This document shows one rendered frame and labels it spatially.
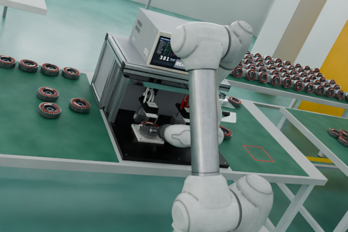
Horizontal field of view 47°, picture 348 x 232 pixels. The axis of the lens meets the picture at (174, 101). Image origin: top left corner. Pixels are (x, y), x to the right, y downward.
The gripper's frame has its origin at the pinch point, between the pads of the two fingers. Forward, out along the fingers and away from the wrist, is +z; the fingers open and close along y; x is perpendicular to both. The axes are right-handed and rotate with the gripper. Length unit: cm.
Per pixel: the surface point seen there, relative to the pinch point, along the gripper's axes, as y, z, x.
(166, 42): -2.8, -9.9, 46.5
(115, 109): -19.4, 6.1, 7.6
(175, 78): 9.1, -3.7, 29.0
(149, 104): -1.6, 1.5, 12.8
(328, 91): 255, 107, 58
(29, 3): -69, 19, 55
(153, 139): 1.2, -2.7, -5.3
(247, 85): 141, 101, 46
